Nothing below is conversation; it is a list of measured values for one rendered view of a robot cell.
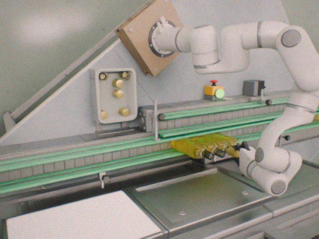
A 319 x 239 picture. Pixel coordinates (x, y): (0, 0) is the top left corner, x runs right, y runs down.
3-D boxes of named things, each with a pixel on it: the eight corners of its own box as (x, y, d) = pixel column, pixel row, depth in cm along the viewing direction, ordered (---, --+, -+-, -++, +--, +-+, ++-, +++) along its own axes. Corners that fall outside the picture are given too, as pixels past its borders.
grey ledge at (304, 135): (193, 158, 157) (206, 165, 147) (193, 142, 155) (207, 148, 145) (309, 133, 202) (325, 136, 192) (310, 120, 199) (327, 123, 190)
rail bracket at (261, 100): (247, 102, 155) (267, 105, 144) (247, 87, 153) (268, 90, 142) (252, 101, 157) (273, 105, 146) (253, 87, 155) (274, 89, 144)
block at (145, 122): (138, 129, 134) (145, 133, 128) (137, 108, 132) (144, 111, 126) (145, 128, 135) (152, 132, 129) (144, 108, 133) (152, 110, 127)
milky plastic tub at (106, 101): (92, 120, 129) (98, 124, 121) (89, 68, 124) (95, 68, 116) (129, 116, 137) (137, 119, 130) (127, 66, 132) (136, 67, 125)
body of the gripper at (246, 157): (268, 182, 105) (252, 169, 116) (268, 155, 102) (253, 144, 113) (248, 185, 104) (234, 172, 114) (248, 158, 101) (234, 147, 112)
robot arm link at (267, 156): (302, 109, 96) (280, 170, 99) (268, 98, 93) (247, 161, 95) (322, 113, 88) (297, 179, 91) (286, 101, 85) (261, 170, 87)
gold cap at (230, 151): (227, 156, 122) (234, 160, 118) (225, 149, 121) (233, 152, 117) (233, 152, 123) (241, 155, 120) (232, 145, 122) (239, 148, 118)
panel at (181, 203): (2, 226, 97) (7, 298, 68) (1, 218, 97) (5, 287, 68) (217, 170, 140) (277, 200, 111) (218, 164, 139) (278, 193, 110)
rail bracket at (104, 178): (91, 181, 121) (102, 194, 109) (90, 165, 119) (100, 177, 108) (101, 179, 123) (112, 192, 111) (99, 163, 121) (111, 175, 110)
